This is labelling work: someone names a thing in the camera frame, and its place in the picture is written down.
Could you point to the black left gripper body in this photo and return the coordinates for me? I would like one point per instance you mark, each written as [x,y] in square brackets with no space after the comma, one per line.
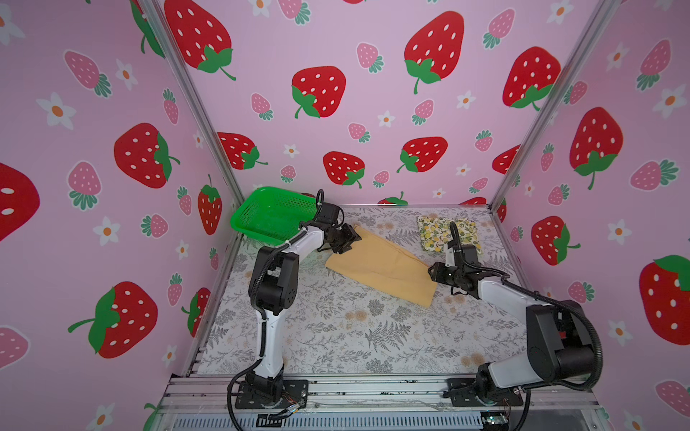
[331,232]

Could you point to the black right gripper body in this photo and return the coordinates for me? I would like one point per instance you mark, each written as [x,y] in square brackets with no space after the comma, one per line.
[446,274]

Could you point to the tan skirt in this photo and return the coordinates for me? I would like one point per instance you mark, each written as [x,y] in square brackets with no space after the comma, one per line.
[384,266]

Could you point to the lemon print skirt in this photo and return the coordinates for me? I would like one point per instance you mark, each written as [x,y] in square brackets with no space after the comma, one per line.
[435,232]

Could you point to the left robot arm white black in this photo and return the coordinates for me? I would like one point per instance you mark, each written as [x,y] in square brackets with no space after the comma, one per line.
[273,288]

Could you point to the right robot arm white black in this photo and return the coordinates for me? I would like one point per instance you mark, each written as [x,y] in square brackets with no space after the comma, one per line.
[562,345]

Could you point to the green plastic basket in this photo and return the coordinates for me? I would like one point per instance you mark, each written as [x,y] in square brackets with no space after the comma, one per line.
[272,215]

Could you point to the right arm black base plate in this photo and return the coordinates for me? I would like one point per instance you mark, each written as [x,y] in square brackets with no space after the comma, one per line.
[468,392]

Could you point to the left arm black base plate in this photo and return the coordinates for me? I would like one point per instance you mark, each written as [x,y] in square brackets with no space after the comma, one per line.
[276,395]

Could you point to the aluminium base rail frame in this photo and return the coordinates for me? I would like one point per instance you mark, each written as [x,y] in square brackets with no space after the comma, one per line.
[377,402]

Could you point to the aluminium corner post right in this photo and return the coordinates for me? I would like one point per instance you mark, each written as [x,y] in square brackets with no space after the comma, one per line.
[592,32]

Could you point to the aluminium corner post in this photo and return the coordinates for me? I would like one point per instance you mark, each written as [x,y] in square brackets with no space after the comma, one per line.
[592,32]
[192,39]

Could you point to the aluminium corner post left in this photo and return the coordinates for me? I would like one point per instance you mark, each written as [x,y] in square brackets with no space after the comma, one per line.
[192,39]

